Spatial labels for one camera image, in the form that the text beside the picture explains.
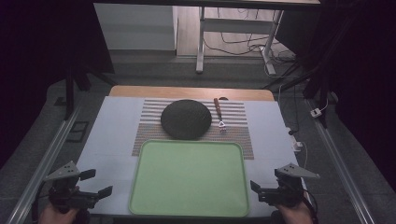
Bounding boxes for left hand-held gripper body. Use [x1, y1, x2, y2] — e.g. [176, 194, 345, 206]
[43, 161, 101, 216]

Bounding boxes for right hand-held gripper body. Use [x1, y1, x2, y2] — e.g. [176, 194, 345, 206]
[258, 162, 320, 208]

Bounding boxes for person's right hand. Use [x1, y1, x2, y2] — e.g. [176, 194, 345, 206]
[275, 201, 314, 224]

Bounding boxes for person's left hand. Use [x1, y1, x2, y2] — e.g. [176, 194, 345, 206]
[38, 203, 80, 224]

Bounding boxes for white table cover sheet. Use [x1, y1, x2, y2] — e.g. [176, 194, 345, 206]
[76, 95, 307, 217]

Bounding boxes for striped woven placemat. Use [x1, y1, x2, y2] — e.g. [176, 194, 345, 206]
[132, 98, 255, 161]

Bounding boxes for green plastic tray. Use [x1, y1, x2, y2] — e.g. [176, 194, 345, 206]
[128, 139, 250, 218]

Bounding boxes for black tripod stand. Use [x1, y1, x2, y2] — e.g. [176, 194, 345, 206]
[64, 62, 118, 120]
[262, 59, 332, 129]

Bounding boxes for black round plate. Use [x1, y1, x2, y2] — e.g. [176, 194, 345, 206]
[160, 99, 213, 141]

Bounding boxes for white cabinet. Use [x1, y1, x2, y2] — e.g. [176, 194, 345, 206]
[92, 3, 178, 51]

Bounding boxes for metal floor rail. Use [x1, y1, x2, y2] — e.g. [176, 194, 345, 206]
[306, 99, 376, 224]
[6, 105, 82, 224]

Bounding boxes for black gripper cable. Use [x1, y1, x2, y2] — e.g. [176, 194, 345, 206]
[302, 189, 319, 224]
[31, 183, 50, 224]

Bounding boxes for white plug with cable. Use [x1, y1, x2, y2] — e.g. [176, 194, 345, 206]
[290, 140, 309, 169]

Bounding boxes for black plug with cable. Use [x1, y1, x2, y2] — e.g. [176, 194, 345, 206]
[288, 85, 301, 136]

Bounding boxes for fork with brown handle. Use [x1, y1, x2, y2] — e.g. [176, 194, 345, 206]
[213, 97, 228, 133]

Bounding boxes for black floor cables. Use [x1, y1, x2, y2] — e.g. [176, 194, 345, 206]
[204, 8, 297, 64]

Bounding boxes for white desk frame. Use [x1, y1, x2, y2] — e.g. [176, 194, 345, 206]
[195, 6, 284, 76]

